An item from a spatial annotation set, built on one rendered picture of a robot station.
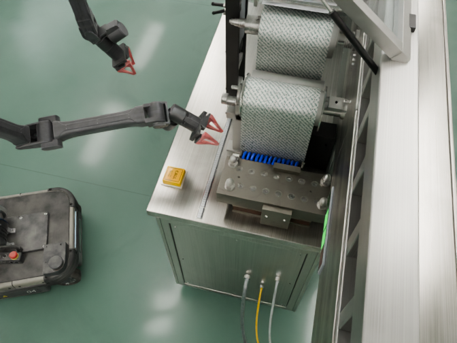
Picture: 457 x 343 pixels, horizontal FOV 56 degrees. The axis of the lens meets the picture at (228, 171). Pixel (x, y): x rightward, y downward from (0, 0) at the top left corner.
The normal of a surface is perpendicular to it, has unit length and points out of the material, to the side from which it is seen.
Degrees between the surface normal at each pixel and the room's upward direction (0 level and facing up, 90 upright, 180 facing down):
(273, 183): 0
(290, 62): 92
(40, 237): 0
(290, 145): 90
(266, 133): 90
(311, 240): 0
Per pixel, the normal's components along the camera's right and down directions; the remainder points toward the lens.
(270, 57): -0.23, 0.83
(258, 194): 0.00, -0.55
